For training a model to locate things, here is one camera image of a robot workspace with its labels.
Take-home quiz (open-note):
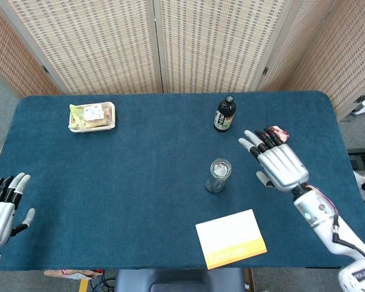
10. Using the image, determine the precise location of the dark blue chair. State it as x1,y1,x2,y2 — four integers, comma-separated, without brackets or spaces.
114,267,246,292

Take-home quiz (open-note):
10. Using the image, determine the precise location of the blue table cloth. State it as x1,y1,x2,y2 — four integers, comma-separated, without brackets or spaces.
0,90,365,271

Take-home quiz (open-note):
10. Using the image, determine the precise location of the black floor pedal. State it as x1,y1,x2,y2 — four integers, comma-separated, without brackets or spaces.
347,147,365,171

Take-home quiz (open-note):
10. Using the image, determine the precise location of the clear plastic bottle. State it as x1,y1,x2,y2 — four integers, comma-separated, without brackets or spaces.
204,158,232,194

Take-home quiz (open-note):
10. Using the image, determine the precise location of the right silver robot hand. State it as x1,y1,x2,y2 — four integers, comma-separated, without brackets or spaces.
238,127,310,193

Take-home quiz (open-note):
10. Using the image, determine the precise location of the packaged food tray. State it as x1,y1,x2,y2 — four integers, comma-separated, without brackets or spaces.
68,102,116,134

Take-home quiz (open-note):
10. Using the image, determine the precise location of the blue floor cable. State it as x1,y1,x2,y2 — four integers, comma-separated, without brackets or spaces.
89,270,118,292

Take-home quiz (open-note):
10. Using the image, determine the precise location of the crumpled paper bag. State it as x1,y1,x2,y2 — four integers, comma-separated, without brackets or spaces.
43,268,104,280

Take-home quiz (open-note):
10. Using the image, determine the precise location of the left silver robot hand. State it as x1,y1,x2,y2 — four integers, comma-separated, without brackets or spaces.
0,172,36,248

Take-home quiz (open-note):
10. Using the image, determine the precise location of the white and yellow notebook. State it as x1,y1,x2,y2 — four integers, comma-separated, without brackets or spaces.
195,209,268,270

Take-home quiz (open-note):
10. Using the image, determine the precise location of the dark sauce bottle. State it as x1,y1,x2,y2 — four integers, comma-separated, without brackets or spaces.
213,95,237,133

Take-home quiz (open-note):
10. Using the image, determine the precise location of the red spouted drink pouch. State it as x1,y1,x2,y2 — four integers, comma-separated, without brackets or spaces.
267,125,290,144

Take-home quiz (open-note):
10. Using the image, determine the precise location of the woven folding screen panel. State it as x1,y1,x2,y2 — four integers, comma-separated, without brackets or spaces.
287,0,365,121
0,0,61,98
257,0,338,92
0,0,164,95
153,0,293,94

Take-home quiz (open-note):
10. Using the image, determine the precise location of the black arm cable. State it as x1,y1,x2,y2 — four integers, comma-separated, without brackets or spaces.
331,212,365,270

